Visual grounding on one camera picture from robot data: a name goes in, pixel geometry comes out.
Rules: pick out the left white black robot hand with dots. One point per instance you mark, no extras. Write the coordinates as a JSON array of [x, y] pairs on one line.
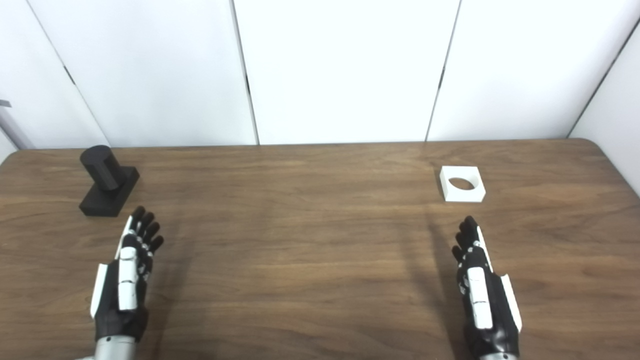
[[127, 280]]

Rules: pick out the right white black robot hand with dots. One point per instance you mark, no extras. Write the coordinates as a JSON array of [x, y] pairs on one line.
[[482, 295]]

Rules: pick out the white square piece with hole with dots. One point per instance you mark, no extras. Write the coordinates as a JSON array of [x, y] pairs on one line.
[[462, 195]]

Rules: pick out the black peg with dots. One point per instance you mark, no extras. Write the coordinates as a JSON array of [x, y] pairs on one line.
[[105, 180]]

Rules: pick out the grey vertical corner post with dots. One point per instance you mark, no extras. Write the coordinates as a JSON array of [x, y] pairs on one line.
[[12, 127]]

